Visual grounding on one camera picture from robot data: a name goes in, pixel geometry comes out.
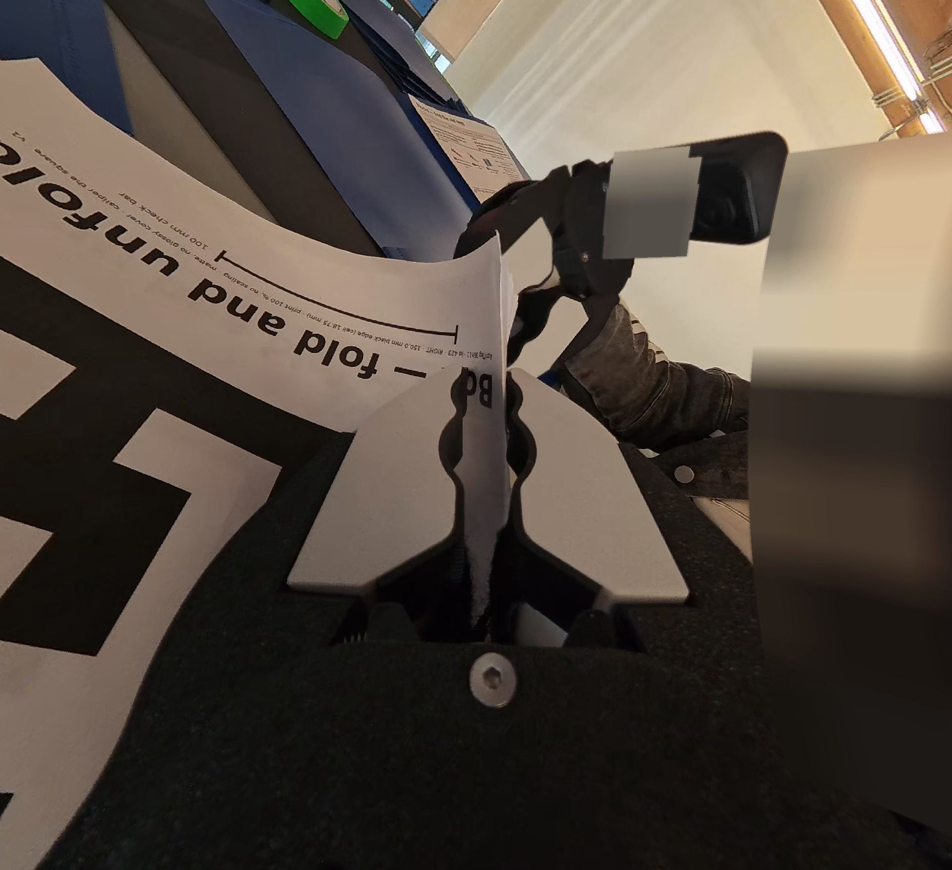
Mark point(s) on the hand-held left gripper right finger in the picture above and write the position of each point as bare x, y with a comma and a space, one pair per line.
595, 513

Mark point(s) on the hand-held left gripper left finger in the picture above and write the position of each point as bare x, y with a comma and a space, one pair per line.
379, 498

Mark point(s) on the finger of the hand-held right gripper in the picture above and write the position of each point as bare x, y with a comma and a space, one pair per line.
532, 323
506, 195

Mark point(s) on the white printed paper sheet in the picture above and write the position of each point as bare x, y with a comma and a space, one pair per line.
223, 215

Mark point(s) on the person's right forearm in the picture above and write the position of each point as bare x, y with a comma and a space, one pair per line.
654, 394

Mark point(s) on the white instruction sheet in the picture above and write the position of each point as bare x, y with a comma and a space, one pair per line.
468, 141

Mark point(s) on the person's dark denim jacket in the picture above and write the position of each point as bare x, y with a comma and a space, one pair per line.
706, 472

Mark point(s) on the blue paper folder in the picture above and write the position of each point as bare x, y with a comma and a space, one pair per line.
320, 104
52, 7

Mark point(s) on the long ceiling light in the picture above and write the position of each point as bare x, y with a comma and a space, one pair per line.
866, 7

